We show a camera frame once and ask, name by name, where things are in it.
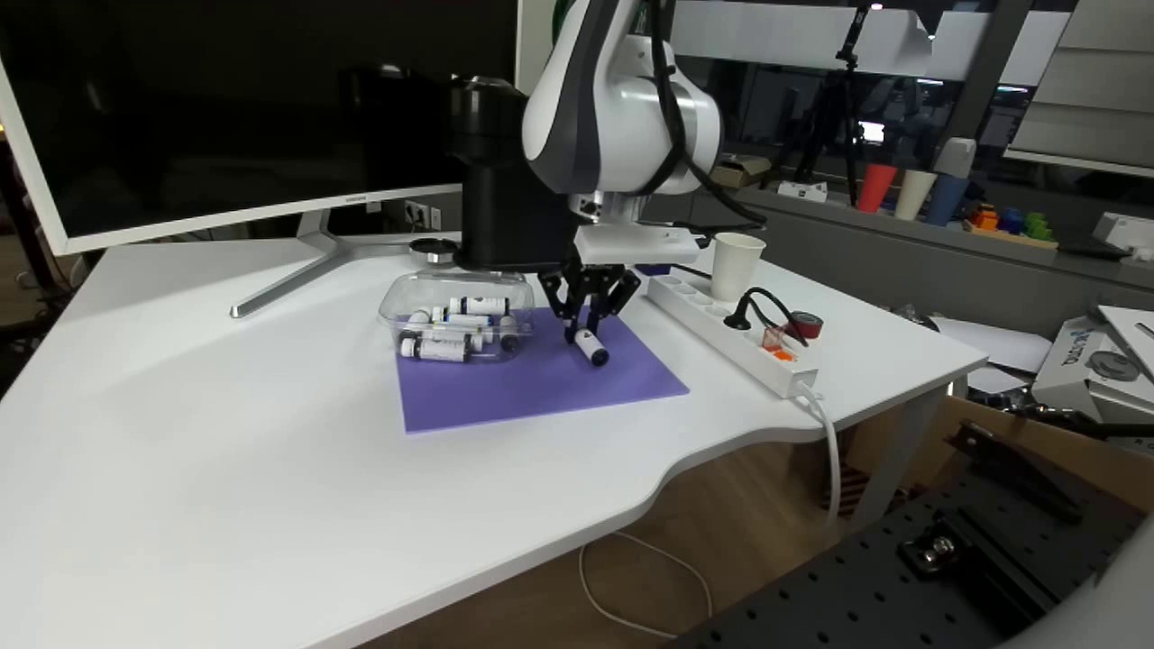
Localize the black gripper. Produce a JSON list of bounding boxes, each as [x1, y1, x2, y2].
[[535, 220, 705, 336]]

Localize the purple mat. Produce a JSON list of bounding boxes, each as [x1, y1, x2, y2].
[[392, 303, 693, 436]]

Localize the clear plastic container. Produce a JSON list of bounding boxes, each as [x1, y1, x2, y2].
[[380, 267, 541, 366]]

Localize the white power strip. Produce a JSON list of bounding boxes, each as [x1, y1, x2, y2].
[[647, 274, 821, 399]]

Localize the white paper cup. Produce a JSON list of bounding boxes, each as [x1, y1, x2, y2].
[[707, 232, 771, 303]]

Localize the red plastic cup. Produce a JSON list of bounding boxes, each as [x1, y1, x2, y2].
[[851, 160, 901, 220]]

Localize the white plastic cup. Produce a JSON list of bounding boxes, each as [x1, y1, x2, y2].
[[891, 167, 941, 222]]

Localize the white framed monitor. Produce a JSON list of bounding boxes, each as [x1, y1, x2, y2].
[[0, 0, 527, 324]]

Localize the black optical breadboard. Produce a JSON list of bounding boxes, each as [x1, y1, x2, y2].
[[664, 471, 1154, 649]]

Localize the white device with papers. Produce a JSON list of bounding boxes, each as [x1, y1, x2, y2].
[[1027, 303, 1154, 434]]

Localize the black plug with cable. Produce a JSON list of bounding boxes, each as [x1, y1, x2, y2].
[[723, 285, 801, 351]]

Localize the white power strip cable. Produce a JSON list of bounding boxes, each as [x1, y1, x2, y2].
[[575, 386, 848, 642]]

